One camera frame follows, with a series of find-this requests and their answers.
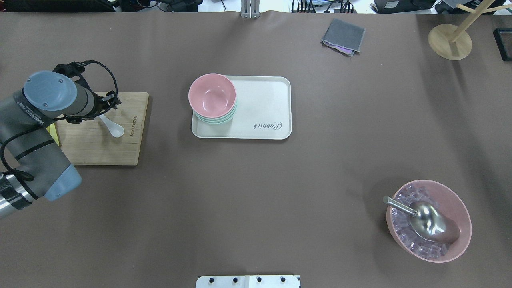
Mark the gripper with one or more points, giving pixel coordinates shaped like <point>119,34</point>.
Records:
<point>102,106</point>

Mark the white ceramic spoon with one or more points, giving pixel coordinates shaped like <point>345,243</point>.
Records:
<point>115,129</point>

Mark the small pink bowl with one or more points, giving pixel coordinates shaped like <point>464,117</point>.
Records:
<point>212,95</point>

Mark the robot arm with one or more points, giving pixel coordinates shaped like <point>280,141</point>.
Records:
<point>35,166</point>

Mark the large pink ice bowl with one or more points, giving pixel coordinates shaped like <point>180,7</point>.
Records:
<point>445,201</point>

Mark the wooden cutting board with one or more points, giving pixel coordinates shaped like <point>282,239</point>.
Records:
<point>91,143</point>

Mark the yellow plastic knife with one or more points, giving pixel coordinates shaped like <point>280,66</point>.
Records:
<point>54,133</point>

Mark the lower green bowls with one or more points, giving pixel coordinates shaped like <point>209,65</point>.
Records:
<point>217,120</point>

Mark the cream rabbit serving tray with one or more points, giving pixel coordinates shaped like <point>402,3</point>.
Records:
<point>263,112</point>

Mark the grey cloth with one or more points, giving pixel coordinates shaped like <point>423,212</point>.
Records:
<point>344,34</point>

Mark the purple cloth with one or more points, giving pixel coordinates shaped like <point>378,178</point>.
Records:
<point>342,50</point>

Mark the metal ice scoop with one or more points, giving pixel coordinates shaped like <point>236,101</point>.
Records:
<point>427,221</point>

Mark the wooden cup tree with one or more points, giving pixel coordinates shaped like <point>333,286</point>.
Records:
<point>453,42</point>

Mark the aluminium frame post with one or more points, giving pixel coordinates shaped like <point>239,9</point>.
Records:
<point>250,9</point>

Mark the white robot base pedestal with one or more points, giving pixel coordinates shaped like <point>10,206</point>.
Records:
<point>249,281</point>

